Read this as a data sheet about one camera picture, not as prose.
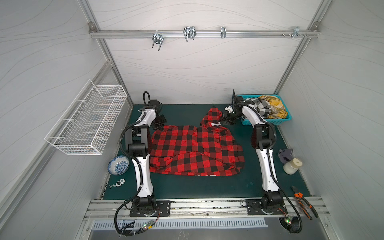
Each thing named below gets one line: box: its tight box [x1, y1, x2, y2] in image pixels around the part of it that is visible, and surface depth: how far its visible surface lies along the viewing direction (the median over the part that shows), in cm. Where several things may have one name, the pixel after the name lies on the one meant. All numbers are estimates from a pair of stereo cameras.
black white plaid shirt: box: [246, 98, 272, 119], surface depth 106 cm
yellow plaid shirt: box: [258, 95, 288, 119], surface depth 106 cm
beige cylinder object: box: [283, 157, 303, 175], surface depth 82 cm
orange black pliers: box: [291, 185, 319, 220], surface depth 76 cm
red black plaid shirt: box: [150, 107, 245, 177], surface depth 95 cm
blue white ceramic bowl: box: [107, 155, 130, 176], surface depth 87 cm
